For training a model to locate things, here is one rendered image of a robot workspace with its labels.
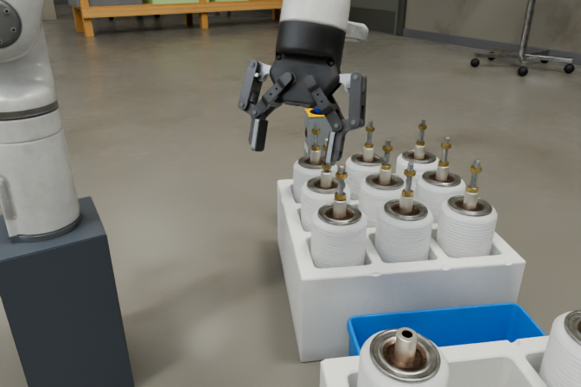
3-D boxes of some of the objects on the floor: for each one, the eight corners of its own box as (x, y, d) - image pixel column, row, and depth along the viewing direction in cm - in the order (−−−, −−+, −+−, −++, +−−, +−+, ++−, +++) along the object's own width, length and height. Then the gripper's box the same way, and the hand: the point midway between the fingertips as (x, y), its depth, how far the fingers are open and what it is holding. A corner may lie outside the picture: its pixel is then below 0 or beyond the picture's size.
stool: (589, 72, 311) (618, -41, 283) (506, 78, 296) (527, -42, 268) (524, 57, 366) (543, -39, 339) (450, 60, 351) (464, -40, 324)
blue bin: (357, 428, 70) (362, 369, 65) (341, 371, 80) (345, 315, 75) (542, 407, 74) (559, 349, 69) (504, 354, 84) (517, 301, 79)
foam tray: (300, 363, 82) (301, 279, 75) (277, 244, 117) (277, 179, 110) (507, 342, 86) (526, 261, 79) (425, 233, 122) (433, 171, 115)
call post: (306, 230, 124) (308, 117, 111) (303, 217, 130) (303, 110, 118) (333, 228, 124) (337, 117, 112) (327, 215, 131) (331, 108, 119)
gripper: (239, 9, 51) (220, 147, 53) (370, 18, 45) (343, 172, 47) (269, 25, 58) (251, 146, 60) (386, 34, 52) (362, 168, 54)
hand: (292, 153), depth 53 cm, fingers open, 9 cm apart
